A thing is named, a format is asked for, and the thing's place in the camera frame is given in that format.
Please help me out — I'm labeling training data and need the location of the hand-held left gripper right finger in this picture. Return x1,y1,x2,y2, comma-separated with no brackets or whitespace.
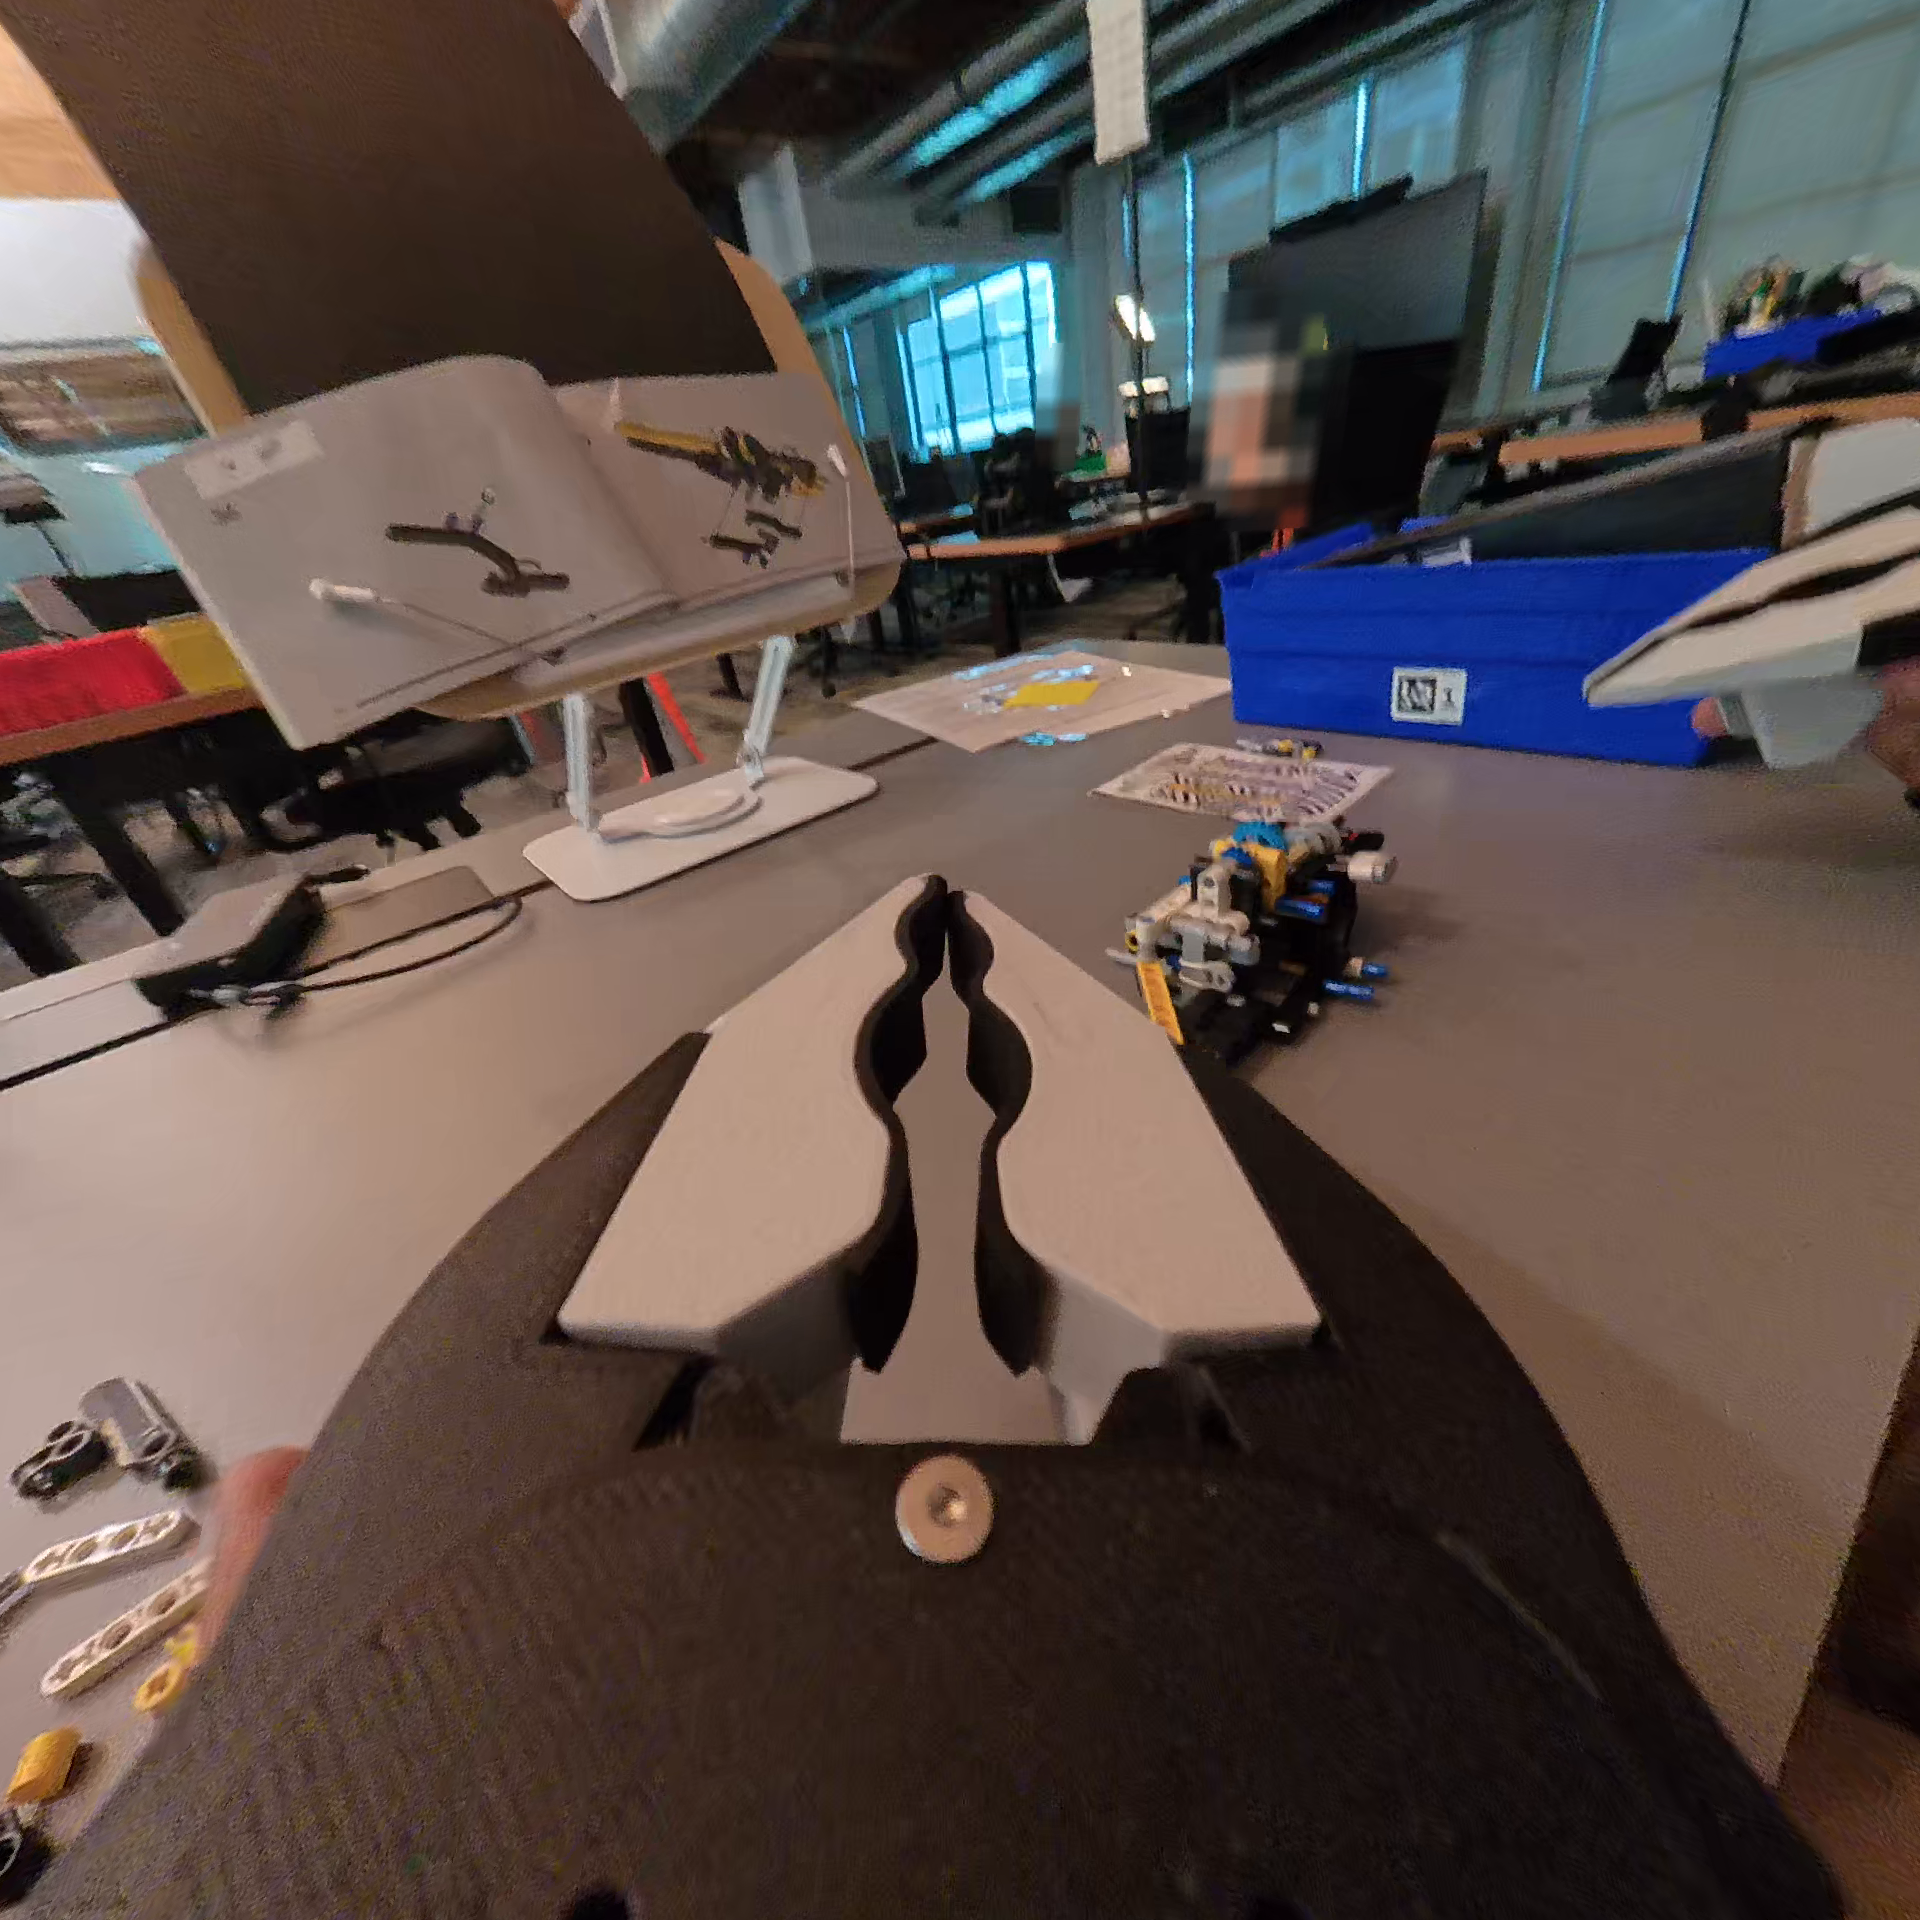
948,888,1325,1445

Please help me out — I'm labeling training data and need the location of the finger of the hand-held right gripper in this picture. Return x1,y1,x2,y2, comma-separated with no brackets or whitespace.
1584,580,1920,712
1701,508,1920,619

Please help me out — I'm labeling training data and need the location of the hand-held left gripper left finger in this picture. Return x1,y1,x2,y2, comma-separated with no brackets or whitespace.
556,873,951,1375

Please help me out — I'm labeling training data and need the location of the lego technic model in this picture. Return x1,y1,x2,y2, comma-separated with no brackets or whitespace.
1105,821,1401,1066

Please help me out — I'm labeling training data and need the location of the pile of loose lego pieces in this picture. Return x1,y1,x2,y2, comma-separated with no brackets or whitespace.
0,1372,215,1873

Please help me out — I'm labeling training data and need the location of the lego instruction booklet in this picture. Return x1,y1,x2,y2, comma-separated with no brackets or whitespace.
131,357,901,752

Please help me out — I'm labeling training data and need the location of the person's right hand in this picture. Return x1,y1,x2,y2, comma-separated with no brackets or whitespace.
1858,660,1920,820

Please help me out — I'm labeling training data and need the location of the person's left hand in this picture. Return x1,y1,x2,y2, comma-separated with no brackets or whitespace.
203,1445,308,1658

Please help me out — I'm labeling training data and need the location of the distant blue bin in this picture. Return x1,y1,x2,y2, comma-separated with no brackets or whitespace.
1701,307,1920,385

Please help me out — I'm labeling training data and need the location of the blue plastic bin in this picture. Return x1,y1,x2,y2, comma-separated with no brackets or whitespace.
1215,517,1779,768

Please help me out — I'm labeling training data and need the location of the book stand with white base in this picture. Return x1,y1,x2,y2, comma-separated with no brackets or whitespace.
131,241,909,904

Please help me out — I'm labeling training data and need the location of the zebra striped sticker sheet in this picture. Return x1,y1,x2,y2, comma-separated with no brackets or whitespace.
1090,742,1393,821

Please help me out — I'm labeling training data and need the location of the large black monitor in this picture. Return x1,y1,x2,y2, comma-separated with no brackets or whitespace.
1228,169,1501,525

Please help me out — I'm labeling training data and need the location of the black office chair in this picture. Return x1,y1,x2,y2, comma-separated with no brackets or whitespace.
286,717,486,860

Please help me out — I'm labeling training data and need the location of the black power adapter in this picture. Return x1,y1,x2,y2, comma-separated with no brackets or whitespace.
131,883,329,1020

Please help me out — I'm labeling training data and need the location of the red and yellow block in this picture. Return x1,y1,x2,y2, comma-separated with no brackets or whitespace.
0,621,250,742

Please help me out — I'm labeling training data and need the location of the hanging paper sign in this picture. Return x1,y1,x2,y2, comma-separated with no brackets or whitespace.
1085,0,1152,164

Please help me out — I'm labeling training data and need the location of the dark brown panel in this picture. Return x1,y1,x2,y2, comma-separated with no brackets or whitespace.
0,0,781,415

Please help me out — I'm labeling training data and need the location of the black cable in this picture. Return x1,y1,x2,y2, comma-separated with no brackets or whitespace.
223,898,522,1009

